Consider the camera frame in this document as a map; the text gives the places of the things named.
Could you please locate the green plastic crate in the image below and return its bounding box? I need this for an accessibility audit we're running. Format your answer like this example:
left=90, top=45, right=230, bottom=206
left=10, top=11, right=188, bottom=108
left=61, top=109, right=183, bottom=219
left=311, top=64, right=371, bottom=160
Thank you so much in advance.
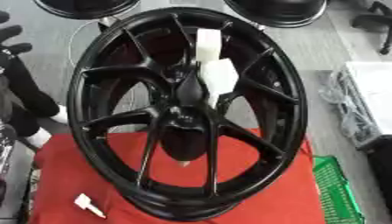
left=311, top=155, right=368, bottom=224

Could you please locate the grey cable bundle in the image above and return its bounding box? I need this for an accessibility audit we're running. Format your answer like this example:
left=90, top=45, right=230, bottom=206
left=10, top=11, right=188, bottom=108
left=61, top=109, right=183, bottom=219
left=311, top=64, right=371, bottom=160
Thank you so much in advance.
left=317, top=69, right=383, bottom=149

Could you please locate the white box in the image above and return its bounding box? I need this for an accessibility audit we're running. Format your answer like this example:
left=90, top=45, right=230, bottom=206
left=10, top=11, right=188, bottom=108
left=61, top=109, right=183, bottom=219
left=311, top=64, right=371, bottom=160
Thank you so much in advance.
left=344, top=60, right=392, bottom=136

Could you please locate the black spoked wheel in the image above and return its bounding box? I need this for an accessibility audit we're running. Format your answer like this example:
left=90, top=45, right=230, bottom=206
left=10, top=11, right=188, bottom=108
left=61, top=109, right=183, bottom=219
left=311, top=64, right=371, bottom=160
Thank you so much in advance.
left=66, top=6, right=312, bottom=222

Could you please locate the white rounded block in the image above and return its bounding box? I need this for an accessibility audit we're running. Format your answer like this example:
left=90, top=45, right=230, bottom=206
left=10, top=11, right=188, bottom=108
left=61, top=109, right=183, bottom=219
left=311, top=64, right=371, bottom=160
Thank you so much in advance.
left=23, top=127, right=54, bottom=149

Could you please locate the thin white cable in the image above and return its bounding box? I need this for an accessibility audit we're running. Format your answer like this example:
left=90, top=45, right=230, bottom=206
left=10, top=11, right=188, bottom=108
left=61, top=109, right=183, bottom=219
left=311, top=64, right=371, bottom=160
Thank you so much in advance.
left=66, top=19, right=104, bottom=69

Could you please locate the black office chair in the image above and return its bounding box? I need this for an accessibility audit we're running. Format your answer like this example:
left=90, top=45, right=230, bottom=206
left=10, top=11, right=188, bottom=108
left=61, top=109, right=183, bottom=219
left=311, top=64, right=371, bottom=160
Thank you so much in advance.
left=350, top=1, right=392, bottom=56

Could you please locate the black bin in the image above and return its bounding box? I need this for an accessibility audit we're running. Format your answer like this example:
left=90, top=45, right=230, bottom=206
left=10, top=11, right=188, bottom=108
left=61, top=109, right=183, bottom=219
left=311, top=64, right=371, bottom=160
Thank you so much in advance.
left=362, top=135, right=392, bottom=215

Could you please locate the white pin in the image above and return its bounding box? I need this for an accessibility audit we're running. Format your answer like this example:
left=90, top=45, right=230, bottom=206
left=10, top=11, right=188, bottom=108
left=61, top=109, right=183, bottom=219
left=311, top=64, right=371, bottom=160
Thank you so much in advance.
left=72, top=192, right=109, bottom=220
left=199, top=58, right=241, bottom=109
left=194, top=28, right=224, bottom=64

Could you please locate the black round wheel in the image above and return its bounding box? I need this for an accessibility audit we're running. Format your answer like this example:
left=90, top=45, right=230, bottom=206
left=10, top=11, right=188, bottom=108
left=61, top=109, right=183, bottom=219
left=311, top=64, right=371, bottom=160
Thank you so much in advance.
left=221, top=0, right=330, bottom=29
left=31, top=0, right=143, bottom=21

